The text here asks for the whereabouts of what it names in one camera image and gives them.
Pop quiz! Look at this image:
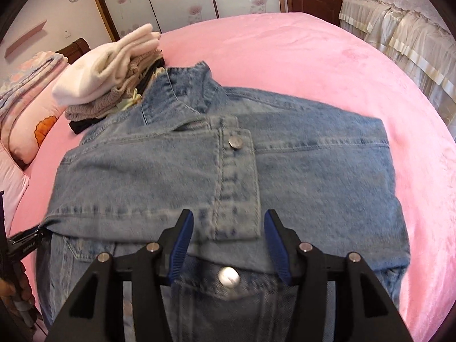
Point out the cream ruffled covered furniture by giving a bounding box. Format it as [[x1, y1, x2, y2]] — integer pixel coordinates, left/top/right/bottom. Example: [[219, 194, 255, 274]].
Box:
[[339, 0, 456, 134]]

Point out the blue denim jacket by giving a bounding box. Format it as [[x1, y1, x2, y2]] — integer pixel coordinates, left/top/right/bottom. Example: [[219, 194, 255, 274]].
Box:
[[36, 63, 410, 341]]

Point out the pink cartoon pillow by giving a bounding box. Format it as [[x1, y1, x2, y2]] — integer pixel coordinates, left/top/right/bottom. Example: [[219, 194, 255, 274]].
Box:
[[8, 77, 65, 167]]

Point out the light green folded garment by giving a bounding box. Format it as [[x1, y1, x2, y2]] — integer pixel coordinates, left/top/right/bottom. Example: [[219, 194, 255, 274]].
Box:
[[114, 66, 165, 112]]

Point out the person's left hand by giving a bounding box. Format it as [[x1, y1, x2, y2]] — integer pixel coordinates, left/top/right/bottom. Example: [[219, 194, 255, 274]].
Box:
[[0, 262, 36, 317]]

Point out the white folded sweater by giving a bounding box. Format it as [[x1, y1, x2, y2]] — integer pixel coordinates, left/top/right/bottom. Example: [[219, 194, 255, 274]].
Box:
[[52, 23, 161, 106]]

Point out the folded floral quilt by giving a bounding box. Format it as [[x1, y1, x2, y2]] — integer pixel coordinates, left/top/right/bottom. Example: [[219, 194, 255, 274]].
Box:
[[1, 51, 68, 122]]

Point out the dark wooden headboard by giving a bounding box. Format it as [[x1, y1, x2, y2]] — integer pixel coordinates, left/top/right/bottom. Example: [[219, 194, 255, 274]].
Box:
[[57, 38, 90, 64]]

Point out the grey knitted folded sweater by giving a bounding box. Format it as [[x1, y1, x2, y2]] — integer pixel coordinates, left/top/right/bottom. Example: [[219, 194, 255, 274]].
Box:
[[64, 51, 165, 122]]

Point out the black folded garment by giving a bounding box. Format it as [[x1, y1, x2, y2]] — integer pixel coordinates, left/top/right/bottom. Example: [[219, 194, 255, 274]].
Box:
[[68, 55, 167, 135]]

